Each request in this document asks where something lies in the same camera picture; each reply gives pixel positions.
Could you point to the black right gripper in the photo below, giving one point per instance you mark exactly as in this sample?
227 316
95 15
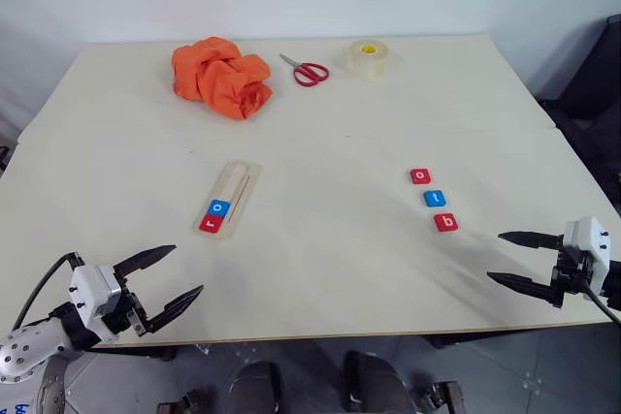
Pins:
575 273

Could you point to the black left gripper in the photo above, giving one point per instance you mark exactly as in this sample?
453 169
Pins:
128 309

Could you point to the red letter tile b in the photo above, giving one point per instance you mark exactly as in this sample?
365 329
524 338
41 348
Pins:
446 222

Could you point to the blue letter tile t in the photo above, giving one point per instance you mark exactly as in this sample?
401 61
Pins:
435 198

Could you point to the red letter tile o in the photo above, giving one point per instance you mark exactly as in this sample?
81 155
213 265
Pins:
420 176

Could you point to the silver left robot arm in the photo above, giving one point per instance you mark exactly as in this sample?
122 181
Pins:
24 351

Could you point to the wooden letter tray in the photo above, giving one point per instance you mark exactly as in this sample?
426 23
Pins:
240 181

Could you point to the black caster wheel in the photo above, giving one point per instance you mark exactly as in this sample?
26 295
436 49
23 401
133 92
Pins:
186 402
439 397

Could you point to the dark rounded shape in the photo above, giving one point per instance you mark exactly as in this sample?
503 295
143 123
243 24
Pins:
376 385
254 390

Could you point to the crumpled orange cloth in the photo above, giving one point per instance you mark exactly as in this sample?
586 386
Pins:
218 74

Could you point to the clear tape roll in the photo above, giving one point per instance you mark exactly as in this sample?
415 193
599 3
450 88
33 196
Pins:
369 60

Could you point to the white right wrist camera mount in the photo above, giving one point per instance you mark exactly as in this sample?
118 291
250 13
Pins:
589 244

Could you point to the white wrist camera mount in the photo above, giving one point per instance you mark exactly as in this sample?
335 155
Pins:
92 288
589 244

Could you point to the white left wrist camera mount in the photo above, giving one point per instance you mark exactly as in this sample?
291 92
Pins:
92 288

